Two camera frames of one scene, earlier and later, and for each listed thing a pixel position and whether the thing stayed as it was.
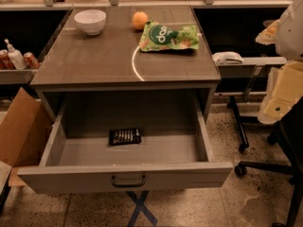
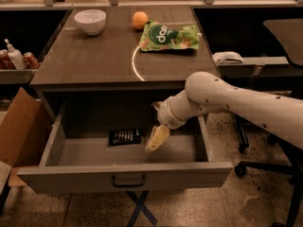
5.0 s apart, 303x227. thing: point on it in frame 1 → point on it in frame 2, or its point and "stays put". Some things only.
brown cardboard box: (24, 133) stays put
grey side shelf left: (17, 77) stays put
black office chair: (289, 134) stays put
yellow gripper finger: (285, 89) → (157, 138)
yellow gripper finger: (269, 35) → (156, 104)
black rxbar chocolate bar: (124, 136) stays put
